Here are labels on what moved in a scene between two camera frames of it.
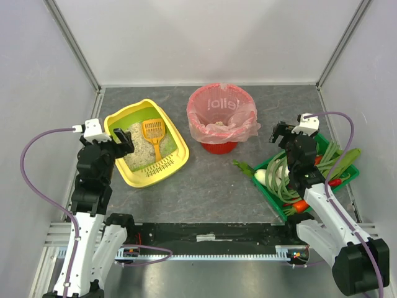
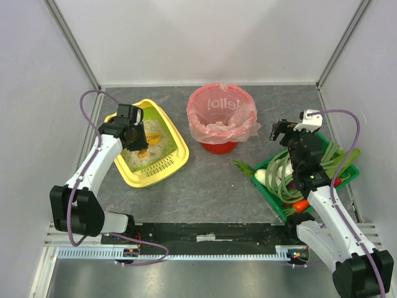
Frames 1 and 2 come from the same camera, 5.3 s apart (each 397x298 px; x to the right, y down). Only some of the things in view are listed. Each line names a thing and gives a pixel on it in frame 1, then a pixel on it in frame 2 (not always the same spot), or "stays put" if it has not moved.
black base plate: x=211 y=235 stays put
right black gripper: x=285 y=136 stays put
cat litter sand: x=144 y=153 stays put
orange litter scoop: x=154 y=130 -> x=153 y=138
